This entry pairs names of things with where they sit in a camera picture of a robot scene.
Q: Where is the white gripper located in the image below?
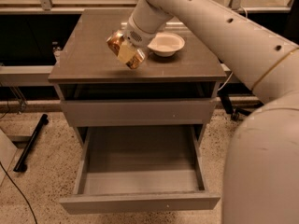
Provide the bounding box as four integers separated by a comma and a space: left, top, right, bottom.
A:
118, 14, 159, 64

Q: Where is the orange soda can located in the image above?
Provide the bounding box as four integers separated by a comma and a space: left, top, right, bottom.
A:
107, 30, 145, 69

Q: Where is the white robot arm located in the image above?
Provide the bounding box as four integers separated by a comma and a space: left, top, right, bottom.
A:
128, 0, 299, 224

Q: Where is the grey drawer cabinet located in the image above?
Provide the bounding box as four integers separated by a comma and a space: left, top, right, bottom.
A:
48, 7, 228, 147

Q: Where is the closed grey top drawer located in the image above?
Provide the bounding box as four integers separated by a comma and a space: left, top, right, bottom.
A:
61, 99, 216, 127

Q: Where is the open grey middle drawer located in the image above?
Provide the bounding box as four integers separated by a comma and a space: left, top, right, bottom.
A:
60, 125, 221, 214

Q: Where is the white paper bowl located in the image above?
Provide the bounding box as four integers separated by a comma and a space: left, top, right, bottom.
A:
148, 32, 185, 57

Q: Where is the black office chair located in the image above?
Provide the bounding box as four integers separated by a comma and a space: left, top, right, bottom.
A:
218, 0, 299, 121

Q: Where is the black metal bar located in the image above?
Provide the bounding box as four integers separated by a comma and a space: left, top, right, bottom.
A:
13, 114, 49, 173

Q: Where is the white cable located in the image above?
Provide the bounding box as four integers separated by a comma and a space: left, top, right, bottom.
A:
217, 7, 249, 92

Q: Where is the black floor cable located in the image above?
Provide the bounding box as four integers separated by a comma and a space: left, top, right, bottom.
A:
0, 161, 39, 224

